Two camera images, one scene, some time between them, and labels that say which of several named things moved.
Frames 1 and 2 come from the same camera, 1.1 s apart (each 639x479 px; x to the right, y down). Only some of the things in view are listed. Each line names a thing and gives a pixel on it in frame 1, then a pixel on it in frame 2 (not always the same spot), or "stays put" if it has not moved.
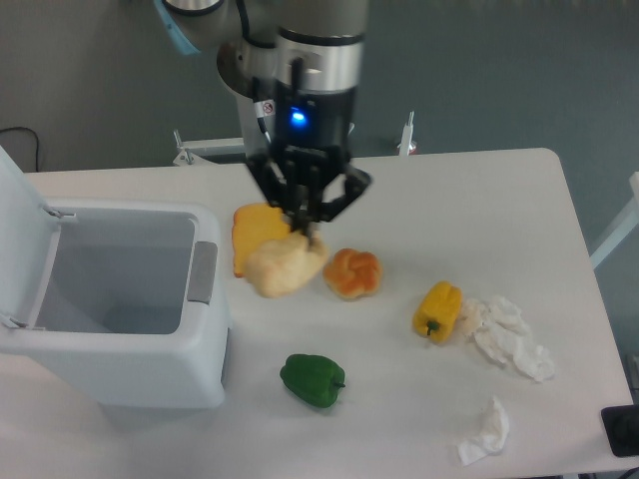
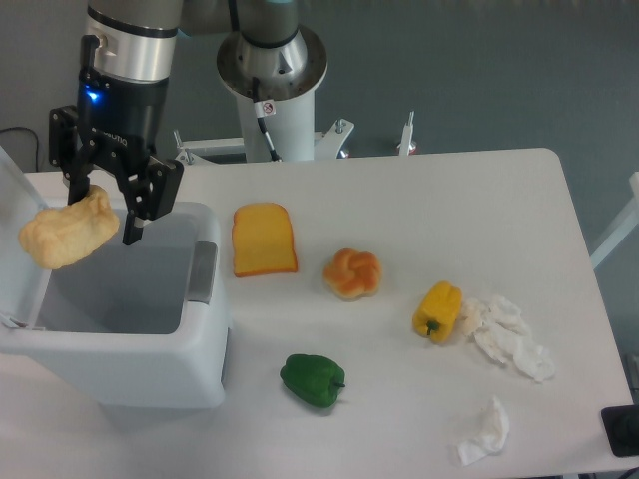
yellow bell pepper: [438, 310] stays put
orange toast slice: [254, 225] stays put
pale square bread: [282, 265] → [59, 237]
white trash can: [139, 312] stays put
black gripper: [310, 174] → [116, 130]
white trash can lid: [25, 229] stays put
